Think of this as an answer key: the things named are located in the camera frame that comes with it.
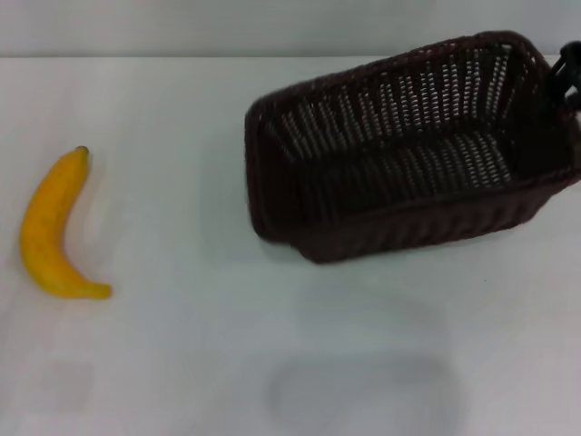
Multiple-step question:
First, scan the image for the dark brown woven basket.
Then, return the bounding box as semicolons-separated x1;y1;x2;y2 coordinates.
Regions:
243;30;581;265

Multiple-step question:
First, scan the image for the yellow banana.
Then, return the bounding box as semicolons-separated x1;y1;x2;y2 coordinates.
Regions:
18;145;113;301

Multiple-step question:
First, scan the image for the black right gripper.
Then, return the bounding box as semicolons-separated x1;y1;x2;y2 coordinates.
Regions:
547;40;581;112

